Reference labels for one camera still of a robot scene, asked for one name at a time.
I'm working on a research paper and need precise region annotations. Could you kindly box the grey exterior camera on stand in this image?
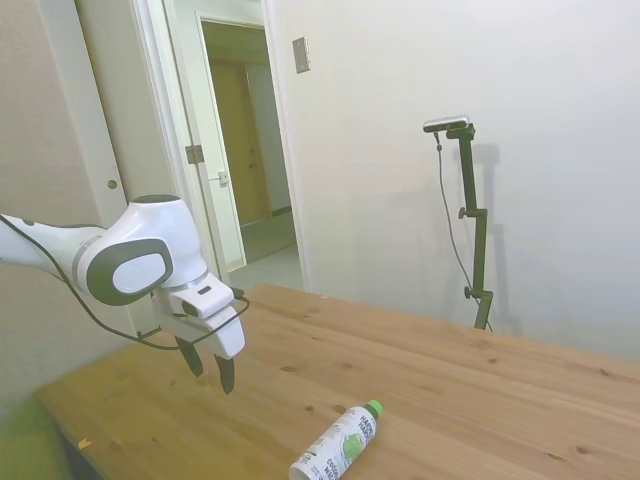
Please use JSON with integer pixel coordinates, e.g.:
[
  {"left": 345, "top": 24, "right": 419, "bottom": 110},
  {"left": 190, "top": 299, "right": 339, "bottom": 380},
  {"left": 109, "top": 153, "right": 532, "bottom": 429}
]
[{"left": 422, "top": 114, "right": 472, "bottom": 135}]

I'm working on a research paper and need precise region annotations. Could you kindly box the dark jointed camera stand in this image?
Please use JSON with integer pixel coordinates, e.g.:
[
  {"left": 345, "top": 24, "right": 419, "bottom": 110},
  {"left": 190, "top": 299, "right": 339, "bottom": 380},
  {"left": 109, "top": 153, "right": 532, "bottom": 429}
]
[{"left": 444, "top": 124, "right": 495, "bottom": 331}]

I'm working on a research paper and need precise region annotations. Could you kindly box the brown wooden hallway door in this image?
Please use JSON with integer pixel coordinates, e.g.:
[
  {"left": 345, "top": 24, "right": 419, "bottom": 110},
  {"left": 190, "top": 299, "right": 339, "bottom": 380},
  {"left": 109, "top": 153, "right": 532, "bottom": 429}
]
[{"left": 209, "top": 59, "right": 274, "bottom": 227}]

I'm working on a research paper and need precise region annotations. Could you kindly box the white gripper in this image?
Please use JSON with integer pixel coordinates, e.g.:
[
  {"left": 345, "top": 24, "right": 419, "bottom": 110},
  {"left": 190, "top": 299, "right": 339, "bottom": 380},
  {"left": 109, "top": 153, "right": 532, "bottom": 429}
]
[{"left": 151, "top": 292, "right": 248, "bottom": 396}]

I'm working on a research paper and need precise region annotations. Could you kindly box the white door frame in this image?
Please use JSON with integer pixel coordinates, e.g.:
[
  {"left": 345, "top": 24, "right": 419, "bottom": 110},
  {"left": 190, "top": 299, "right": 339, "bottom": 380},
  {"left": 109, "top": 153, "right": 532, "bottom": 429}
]
[{"left": 132, "top": 0, "right": 231, "bottom": 281}]

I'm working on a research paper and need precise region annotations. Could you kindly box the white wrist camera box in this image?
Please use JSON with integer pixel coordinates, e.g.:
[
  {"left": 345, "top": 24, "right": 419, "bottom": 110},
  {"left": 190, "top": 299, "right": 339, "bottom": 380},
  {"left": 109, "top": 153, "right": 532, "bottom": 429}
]
[{"left": 168, "top": 279, "right": 238, "bottom": 320}]

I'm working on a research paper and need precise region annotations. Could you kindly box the grey metal wall plate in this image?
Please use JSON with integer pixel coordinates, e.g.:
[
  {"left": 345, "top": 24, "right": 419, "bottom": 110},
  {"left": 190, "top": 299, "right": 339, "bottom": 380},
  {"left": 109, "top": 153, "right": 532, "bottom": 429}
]
[{"left": 292, "top": 35, "right": 313, "bottom": 75}]

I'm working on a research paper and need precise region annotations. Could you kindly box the white door with knob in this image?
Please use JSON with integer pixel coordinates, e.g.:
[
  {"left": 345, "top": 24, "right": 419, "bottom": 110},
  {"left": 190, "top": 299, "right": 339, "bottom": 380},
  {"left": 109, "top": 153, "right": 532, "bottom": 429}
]
[{"left": 74, "top": 0, "right": 151, "bottom": 226}]

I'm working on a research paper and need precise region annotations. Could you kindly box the white bottle with green cap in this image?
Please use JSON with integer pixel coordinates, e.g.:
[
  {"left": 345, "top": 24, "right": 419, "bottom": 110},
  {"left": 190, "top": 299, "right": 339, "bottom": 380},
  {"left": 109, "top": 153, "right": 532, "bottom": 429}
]
[{"left": 288, "top": 399, "right": 386, "bottom": 480}]

